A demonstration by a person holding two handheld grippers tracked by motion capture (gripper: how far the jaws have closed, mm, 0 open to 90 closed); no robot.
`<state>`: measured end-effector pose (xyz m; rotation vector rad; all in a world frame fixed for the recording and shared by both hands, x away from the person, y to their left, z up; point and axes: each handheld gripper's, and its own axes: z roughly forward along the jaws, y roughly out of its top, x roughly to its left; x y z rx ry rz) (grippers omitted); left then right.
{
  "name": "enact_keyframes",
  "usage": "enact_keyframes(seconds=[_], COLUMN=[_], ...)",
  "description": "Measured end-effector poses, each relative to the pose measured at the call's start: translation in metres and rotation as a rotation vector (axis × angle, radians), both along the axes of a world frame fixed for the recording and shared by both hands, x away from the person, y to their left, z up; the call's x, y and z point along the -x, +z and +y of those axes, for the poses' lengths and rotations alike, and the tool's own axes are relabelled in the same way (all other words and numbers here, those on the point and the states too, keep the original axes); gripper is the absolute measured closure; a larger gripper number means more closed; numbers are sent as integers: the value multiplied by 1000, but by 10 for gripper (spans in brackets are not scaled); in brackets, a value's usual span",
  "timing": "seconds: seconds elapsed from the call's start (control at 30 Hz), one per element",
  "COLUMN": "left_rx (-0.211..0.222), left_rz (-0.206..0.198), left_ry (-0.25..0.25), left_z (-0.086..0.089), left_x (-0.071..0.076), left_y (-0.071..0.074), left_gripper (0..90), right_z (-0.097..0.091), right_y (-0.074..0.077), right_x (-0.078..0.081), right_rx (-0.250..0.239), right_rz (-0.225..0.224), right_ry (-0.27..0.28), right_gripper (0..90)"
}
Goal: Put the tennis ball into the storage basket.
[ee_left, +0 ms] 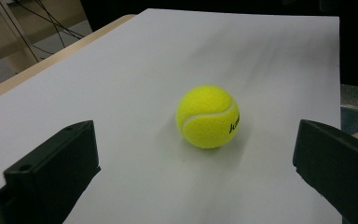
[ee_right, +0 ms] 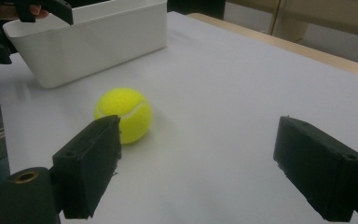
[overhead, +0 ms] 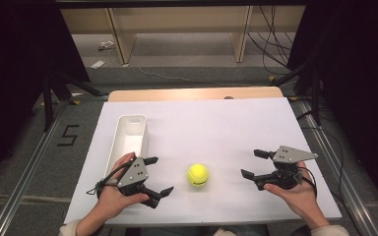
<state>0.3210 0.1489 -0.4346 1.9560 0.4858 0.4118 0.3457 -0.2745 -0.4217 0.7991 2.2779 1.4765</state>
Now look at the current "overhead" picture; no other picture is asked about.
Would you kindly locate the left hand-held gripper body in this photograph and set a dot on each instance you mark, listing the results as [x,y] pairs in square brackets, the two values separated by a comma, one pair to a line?
[134,175]

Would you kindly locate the person's right hand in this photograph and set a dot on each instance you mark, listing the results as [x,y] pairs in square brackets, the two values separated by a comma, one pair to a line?
[295,200]

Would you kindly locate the dark table grommet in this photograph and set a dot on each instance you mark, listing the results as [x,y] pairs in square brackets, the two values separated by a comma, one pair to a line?
[228,97]

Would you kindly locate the crumpled paper scrap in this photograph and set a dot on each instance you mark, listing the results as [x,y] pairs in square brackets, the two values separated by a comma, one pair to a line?
[106,45]

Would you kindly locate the white plastic bin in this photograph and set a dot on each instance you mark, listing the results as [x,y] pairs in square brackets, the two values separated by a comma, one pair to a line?
[128,137]

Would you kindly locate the person's left hand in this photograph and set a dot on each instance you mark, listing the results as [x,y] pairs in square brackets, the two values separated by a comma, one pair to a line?
[111,201]

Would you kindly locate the white board table cover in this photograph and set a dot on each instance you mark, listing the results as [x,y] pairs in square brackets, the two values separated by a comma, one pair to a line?
[216,131]

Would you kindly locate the flat white paper scrap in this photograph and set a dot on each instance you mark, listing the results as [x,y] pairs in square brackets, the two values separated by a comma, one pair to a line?
[97,64]

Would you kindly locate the black metal stand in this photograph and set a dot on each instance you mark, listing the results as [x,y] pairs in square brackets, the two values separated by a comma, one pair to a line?
[47,105]
[315,98]

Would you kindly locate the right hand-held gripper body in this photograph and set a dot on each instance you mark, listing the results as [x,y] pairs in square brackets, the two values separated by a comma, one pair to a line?
[287,155]

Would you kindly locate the light wooden desk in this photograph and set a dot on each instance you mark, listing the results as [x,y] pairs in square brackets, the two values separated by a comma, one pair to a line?
[183,19]

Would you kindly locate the yellow tennis ball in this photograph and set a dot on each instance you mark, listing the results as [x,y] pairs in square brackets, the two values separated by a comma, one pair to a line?
[198,174]

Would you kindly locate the metal floor rail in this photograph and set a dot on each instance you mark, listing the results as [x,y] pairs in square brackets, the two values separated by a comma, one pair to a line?
[338,170]
[26,177]

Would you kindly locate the dark curtain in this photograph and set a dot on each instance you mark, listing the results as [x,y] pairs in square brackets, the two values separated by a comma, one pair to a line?
[13,65]
[361,82]

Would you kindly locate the yellow tape floor mark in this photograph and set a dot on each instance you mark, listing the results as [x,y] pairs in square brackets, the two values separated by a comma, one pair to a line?
[75,102]

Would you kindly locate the light wooden table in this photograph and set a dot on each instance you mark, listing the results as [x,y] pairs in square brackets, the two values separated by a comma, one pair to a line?
[177,94]

